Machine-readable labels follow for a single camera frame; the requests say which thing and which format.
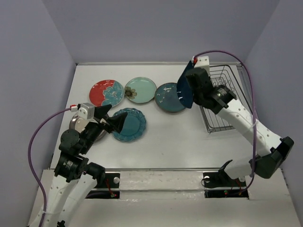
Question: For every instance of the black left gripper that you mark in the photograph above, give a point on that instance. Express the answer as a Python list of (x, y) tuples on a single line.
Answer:
[(117, 121)]

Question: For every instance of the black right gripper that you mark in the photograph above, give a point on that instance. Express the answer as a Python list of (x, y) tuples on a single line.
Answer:
[(209, 77)]

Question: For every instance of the dark navy blue plate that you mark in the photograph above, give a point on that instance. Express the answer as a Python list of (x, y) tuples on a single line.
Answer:
[(184, 92)]

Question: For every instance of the teal scalloped beaded plate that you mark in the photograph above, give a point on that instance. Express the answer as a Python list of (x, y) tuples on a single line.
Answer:
[(134, 126)]

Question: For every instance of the grey rimmed cream plate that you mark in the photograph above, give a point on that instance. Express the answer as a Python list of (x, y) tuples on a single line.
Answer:
[(78, 123)]

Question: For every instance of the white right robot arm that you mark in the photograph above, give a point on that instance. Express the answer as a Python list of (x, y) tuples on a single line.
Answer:
[(269, 149)]

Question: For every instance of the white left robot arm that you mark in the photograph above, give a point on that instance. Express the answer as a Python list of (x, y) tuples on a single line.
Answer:
[(74, 175)]

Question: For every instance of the red and blue floral plate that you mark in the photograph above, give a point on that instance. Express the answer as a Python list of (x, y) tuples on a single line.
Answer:
[(106, 92)]

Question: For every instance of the dark teal blossom plate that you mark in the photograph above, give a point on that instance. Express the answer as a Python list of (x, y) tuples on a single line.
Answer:
[(167, 99)]

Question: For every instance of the mint green flower plate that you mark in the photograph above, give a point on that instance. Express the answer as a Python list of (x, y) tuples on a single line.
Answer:
[(140, 90)]

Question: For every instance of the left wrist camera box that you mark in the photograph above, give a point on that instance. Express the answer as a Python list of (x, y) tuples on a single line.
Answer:
[(86, 111)]

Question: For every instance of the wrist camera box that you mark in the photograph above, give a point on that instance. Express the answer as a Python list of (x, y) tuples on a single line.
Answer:
[(86, 111), (202, 62)]

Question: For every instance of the black wire dish rack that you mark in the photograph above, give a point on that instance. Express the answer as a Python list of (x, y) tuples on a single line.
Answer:
[(226, 80)]

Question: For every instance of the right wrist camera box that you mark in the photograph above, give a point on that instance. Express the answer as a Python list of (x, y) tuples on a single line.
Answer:
[(202, 62)]

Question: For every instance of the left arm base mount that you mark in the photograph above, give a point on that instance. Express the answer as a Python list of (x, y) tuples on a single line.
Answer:
[(107, 189)]

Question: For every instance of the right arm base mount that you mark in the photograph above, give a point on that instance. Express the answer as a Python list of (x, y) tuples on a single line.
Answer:
[(223, 188)]

